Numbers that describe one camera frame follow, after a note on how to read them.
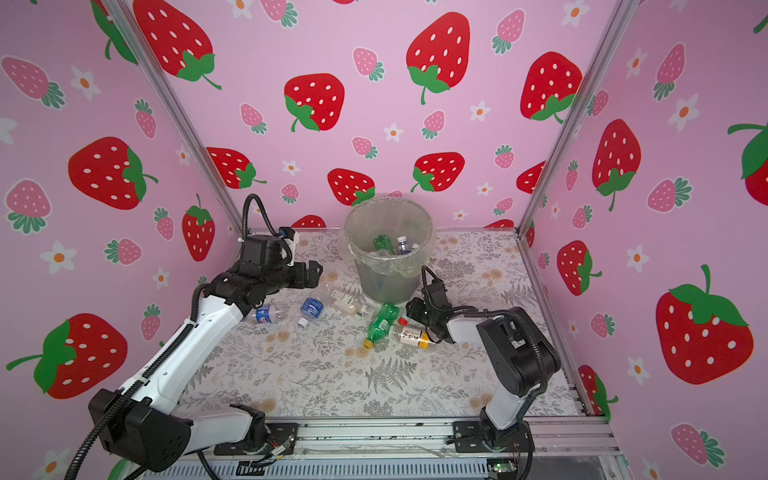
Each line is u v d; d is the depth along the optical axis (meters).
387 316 0.94
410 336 0.86
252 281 0.57
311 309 0.93
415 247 0.97
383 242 1.01
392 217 0.95
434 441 0.75
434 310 0.75
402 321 0.93
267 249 0.58
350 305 0.95
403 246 1.01
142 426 0.38
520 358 0.48
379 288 0.92
